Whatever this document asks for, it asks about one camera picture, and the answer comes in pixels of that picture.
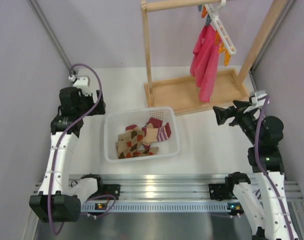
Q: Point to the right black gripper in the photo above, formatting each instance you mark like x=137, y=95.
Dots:
x=222, y=113

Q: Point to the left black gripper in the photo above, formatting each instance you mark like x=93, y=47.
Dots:
x=98, y=109

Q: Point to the orange end clothespin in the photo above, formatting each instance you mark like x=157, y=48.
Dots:
x=227, y=57

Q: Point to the striped beige maroon sock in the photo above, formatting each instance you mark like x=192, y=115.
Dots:
x=156, y=135

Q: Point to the white plastic clip hanger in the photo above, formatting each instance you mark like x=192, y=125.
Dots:
x=213, y=12

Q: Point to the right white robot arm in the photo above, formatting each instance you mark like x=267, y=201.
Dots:
x=266, y=209

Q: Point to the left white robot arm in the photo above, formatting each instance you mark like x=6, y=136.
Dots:
x=55, y=201

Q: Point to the white plastic basket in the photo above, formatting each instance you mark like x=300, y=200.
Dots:
x=117, y=123

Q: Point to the wooden drying rack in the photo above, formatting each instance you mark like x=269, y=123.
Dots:
x=181, y=93

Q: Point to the pink towel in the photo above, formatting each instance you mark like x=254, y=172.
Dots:
x=205, y=62

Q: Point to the argyle beige brown sock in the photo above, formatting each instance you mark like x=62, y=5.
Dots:
x=129, y=142

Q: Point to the orange middle clothespin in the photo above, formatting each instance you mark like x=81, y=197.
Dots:
x=219, y=43

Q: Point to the orange upper clothespin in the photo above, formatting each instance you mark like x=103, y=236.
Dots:
x=204, y=14

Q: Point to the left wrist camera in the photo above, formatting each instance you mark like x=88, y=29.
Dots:
x=82, y=83

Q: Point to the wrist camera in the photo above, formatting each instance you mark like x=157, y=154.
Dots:
x=82, y=83
x=257, y=98

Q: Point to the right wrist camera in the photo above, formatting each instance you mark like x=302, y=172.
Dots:
x=257, y=98

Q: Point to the aluminium mounting rail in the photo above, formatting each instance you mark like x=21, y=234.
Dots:
x=174, y=193

